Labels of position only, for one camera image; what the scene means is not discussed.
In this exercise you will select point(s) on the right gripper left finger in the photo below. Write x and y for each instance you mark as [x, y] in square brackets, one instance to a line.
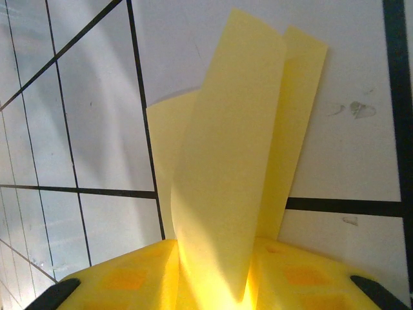
[113, 284]

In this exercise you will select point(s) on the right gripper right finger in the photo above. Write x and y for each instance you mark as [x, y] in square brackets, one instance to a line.
[306, 284]

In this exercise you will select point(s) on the white grid table mat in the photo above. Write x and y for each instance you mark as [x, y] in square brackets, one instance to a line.
[80, 129]

